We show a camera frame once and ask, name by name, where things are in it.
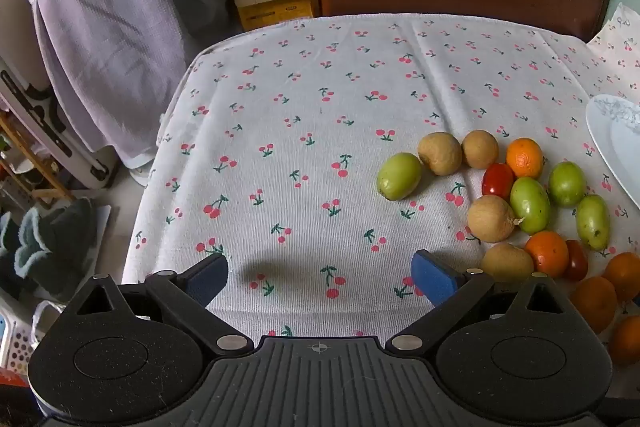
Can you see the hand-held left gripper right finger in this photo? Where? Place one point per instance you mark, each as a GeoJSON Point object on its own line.
{"type": "Point", "coordinates": [432, 279]}

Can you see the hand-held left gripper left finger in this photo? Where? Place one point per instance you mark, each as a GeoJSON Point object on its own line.
{"type": "Point", "coordinates": [210, 277]}

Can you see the brown longan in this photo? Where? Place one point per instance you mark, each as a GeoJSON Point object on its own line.
{"type": "Point", "coordinates": [480, 149]}
{"type": "Point", "coordinates": [491, 219]}
{"type": "Point", "coordinates": [440, 153]}
{"type": "Point", "coordinates": [506, 263]}

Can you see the green jujube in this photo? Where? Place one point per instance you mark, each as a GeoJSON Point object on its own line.
{"type": "Point", "coordinates": [399, 175]}
{"type": "Point", "coordinates": [567, 183]}
{"type": "Point", "coordinates": [530, 204]}
{"type": "Point", "coordinates": [593, 222]}

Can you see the orange mandarin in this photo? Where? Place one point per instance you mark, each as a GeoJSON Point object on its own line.
{"type": "Point", "coordinates": [594, 304]}
{"type": "Point", "coordinates": [546, 253]}
{"type": "Point", "coordinates": [624, 274]}
{"type": "Point", "coordinates": [525, 158]}
{"type": "Point", "coordinates": [626, 339]}

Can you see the red cherry tomato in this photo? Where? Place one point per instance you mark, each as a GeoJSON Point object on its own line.
{"type": "Point", "coordinates": [496, 181]}
{"type": "Point", "coordinates": [577, 261]}

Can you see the white plate with flower print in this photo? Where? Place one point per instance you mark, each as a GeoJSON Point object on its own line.
{"type": "Point", "coordinates": [620, 142]}

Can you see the grey slippers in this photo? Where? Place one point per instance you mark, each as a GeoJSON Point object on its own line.
{"type": "Point", "coordinates": [50, 242]}

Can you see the cherry print tablecloth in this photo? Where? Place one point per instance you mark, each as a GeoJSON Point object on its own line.
{"type": "Point", "coordinates": [310, 132]}

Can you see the teal fluffy slipper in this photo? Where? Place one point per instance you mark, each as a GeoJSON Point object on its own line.
{"type": "Point", "coordinates": [6, 252]}

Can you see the white perforated basket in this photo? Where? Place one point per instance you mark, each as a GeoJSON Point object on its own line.
{"type": "Point", "coordinates": [15, 342]}

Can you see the wooden rack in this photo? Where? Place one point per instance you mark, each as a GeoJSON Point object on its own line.
{"type": "Point", "coordinates": [30, 162]}

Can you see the lavender cloth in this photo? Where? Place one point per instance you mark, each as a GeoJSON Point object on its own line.
{"type": "Point", "coordinates": [115, 42]}

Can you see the white and black folded frame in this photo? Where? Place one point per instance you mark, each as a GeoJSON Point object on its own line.
{"type": "Point", "coordinates": [35, 112]}

